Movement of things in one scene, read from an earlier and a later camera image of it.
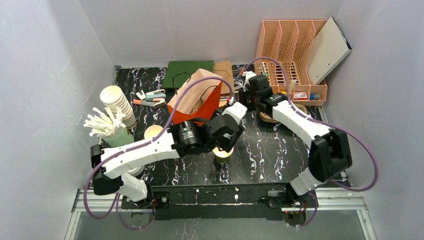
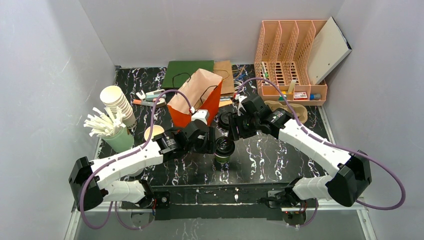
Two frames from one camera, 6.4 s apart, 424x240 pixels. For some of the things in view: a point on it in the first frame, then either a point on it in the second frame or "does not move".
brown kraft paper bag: [223, 68] does not move
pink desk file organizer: [282, 56] does not move
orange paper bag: [199, 103] does not move
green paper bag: [178, 72] does not move
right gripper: [253, 97] → [234, 126]
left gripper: [224, 136] → [210, 139]
